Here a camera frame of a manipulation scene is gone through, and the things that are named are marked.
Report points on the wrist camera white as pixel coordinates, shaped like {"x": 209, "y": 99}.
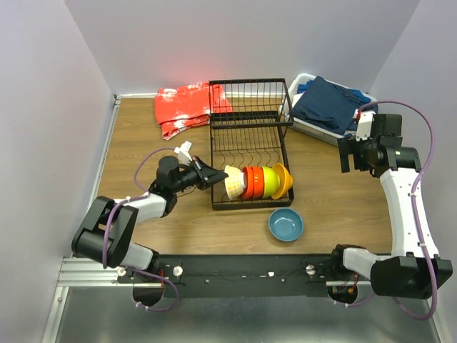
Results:
{"x": 364, "y": 120}
{"x": 183, "y": 153}

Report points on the red orange bowl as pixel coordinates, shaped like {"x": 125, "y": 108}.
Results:
{"x": 250, "y": 188}
{"x": 258, "y": 182}

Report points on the plain teal blue bowl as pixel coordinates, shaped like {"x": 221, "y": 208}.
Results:
{"x": 285, "y": 224}

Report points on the yellow orange bowl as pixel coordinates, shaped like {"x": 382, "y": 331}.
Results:
{"x": 285, "y": 181}

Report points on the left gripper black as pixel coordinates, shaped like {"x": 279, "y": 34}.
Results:
{"x": 206, "y": 175}

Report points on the green bowl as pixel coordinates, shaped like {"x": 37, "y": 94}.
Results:
{"x": 271, "y": 181}

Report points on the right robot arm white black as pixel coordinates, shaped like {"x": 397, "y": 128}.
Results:
{"x": 414, "y": 257}

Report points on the white cloth in basket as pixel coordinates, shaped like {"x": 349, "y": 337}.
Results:
{"x": 349, "y": 133}

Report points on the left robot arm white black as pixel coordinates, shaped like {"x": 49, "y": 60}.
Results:
{"x": 105, "y": 233}

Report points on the black wire dish rack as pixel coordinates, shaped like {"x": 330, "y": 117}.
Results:
{"x": 249, "y": 121}

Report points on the aluminium table edge rail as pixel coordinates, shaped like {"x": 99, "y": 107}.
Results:
{"x": 61, "y": 292}

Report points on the white laundry basket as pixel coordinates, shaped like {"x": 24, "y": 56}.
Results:
{"x": 305, "y": 127}

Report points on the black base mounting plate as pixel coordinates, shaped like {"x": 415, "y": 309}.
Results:
{"x": 254, "y": 275}

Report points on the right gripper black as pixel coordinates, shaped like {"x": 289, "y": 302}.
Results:
{"x": 350, "y": 146}

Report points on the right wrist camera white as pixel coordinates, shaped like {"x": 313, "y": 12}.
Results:
{"x": 364, "y": 120}

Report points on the red white folded cloth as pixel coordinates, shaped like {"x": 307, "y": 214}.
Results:
{"x": 185, "y": 107}

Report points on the blue patterned ceramic bowl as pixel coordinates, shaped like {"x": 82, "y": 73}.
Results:
{"x": 235, "y": 182}

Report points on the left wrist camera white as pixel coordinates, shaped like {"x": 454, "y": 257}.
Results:
{"x": 183, "y": 153}

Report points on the dark blue folded jeans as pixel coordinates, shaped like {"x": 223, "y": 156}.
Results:
{"x": 328, "y": 106}

